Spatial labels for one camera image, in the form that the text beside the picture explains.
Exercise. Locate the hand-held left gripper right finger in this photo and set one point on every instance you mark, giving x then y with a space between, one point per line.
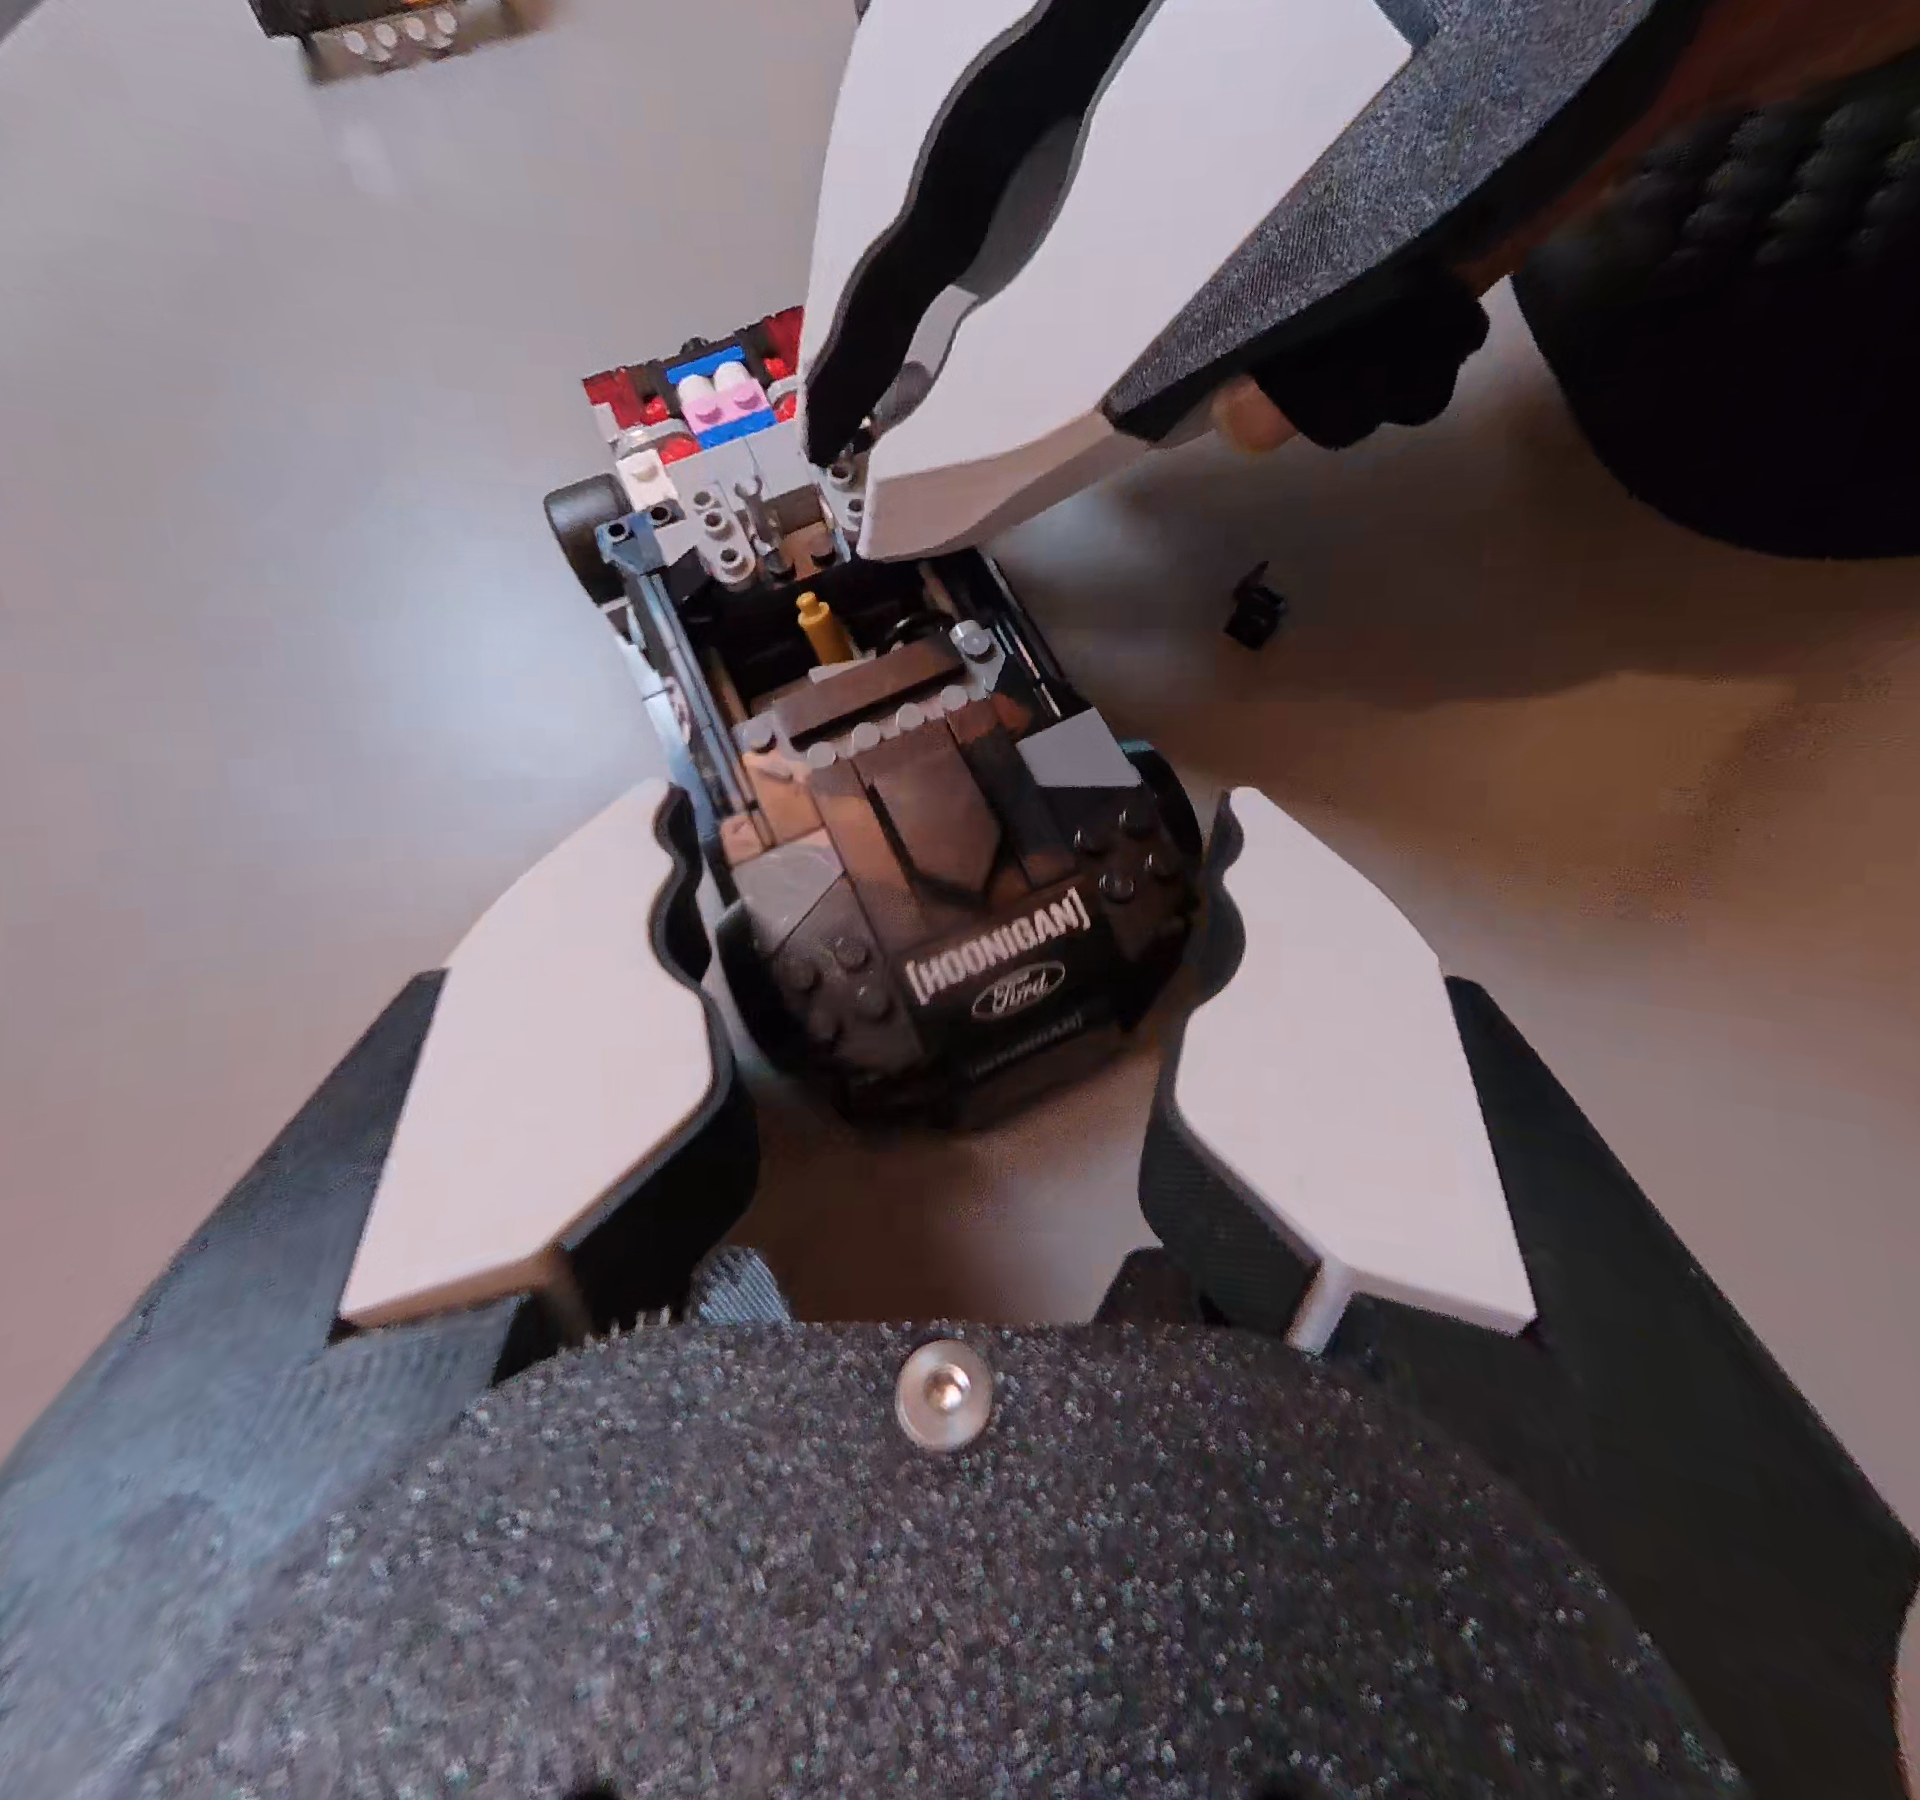
1336 1097

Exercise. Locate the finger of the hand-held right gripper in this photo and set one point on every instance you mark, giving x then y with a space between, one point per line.
932 93
1170 241

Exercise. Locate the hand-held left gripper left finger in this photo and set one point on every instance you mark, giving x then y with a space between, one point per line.
540 1082

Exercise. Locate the small dark lego piece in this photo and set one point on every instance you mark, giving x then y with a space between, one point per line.
1252 602

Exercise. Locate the black lego car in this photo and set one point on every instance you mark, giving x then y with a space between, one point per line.
899 812

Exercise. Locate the person's right forearm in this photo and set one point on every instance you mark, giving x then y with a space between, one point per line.
1771 62

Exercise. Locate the person's right hand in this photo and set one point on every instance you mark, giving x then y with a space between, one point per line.
1252 415

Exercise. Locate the black textured pad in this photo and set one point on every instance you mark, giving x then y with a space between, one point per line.
1756 332

